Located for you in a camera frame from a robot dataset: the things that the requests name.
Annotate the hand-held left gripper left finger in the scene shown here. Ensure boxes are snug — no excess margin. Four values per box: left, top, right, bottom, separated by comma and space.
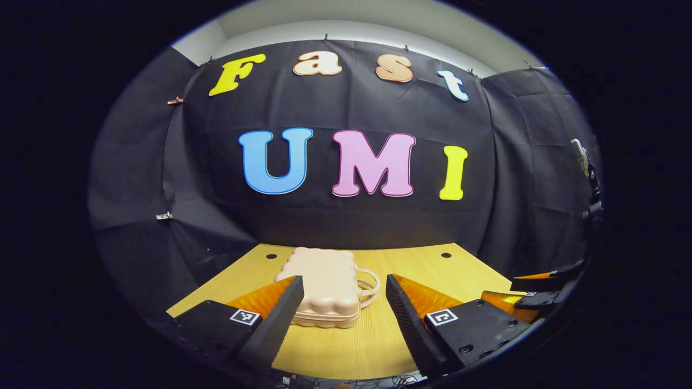
172, 276, 305, 373

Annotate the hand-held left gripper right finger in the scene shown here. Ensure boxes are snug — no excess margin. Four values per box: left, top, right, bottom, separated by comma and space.
385, 273, 533, 378

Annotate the pink suitcase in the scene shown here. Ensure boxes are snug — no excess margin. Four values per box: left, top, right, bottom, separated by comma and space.
274, 247, 381, 329

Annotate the black backdrop cloth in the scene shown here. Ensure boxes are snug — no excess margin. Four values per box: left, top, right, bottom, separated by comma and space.
88, 39, 602, 325

